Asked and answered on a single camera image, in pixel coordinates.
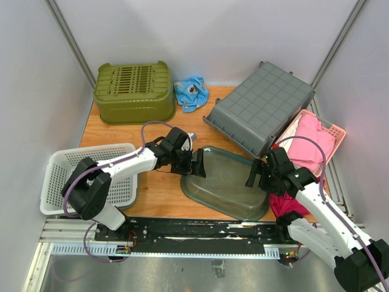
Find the aluminium cable duct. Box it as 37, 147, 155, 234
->
51, 243, 281, 260

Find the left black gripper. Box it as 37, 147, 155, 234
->
171, 148, 207, 179

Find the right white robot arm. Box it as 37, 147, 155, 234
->
246, 147, 388, 291

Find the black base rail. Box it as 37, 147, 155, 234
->
94, 217, 297, 253

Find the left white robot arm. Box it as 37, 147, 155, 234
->
62, 127, 206, 241

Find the white perforated plastic basket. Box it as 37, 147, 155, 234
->
40, 143, 139, 215

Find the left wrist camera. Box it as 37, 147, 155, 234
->
181, 133, 197, 151

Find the olive green plastic basin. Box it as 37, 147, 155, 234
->
94, 61, 176, 125

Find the purple cable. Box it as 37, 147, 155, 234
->
278, 135, 389, 290
62, 120, 193, 264

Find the blue patterned cloth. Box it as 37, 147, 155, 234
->
173, 76, 210, 113

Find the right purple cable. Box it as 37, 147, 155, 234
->
278, 135, 389, 290

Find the clear blue plastic tub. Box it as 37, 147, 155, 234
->
181, 146, 269, 221

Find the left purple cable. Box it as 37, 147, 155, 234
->
62, 120, 193, 264

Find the pink plastic basket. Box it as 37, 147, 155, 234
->
275, 109, 346, 177

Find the light pink cloth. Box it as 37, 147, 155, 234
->
287, 114, 336, 173

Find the magenta cloth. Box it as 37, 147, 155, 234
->
267, 192, 311, 218

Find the large grey plastic bin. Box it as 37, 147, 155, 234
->
203, 61, 315, 158

